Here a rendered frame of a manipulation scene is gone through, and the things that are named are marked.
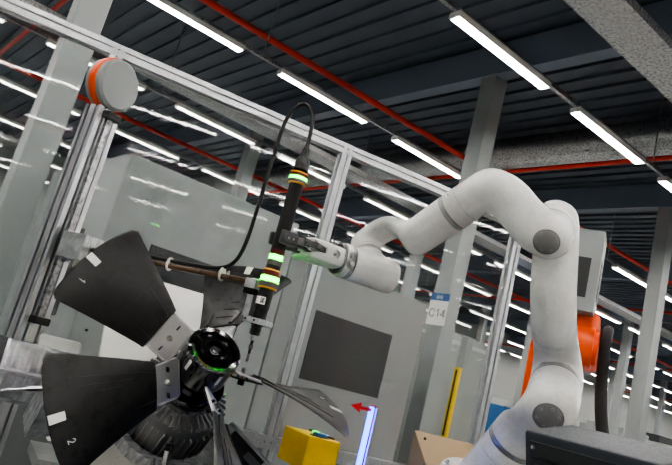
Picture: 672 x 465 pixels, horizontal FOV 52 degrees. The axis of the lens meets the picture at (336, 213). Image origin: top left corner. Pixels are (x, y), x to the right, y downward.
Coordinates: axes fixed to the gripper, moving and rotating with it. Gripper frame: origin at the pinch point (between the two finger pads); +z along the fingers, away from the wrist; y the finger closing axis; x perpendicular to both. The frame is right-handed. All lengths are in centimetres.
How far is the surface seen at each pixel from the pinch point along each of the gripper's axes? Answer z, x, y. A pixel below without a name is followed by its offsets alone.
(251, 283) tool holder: 3.4, -11.8, 1.8
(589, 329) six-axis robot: -340, 56, 221
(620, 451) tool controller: -30, -27, -76
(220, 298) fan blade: 5.2, -16.0, 14.9
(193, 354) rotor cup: 14.4, -30.1, -7.2
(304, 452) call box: -31, -47, 22
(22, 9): 71, 53, 71
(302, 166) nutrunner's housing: 0.6, 17.5, -2.0
